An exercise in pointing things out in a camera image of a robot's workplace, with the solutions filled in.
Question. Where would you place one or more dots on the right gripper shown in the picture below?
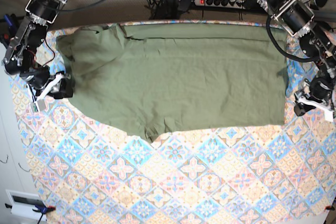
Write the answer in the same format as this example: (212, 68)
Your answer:
(40, 85)

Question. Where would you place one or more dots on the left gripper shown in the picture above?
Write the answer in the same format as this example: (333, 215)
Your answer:
(315, 94)

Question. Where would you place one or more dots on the green t-shirt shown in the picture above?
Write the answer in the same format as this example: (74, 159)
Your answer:
(152, 79)

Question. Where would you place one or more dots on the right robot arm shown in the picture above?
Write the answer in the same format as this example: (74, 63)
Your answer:
(21, 47)

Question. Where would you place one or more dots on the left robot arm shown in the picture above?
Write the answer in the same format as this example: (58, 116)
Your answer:
(298, 21)

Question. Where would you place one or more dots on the orange black clamp left top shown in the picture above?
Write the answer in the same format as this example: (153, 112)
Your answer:
(12, 24)

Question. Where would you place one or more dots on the patterned tablecloth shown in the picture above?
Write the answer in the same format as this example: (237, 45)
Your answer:
(93, 173)

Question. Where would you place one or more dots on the orange clamp bottom right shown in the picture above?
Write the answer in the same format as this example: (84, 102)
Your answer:
(329, 208)

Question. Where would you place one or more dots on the blue clamp bottom left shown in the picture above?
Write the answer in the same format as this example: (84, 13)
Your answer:
(43, 210)

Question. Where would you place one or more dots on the white power strip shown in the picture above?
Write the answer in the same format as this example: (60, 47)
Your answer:
(219, 3)

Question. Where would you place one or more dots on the white wall socket box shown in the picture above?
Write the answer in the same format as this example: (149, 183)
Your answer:
(17, 197)

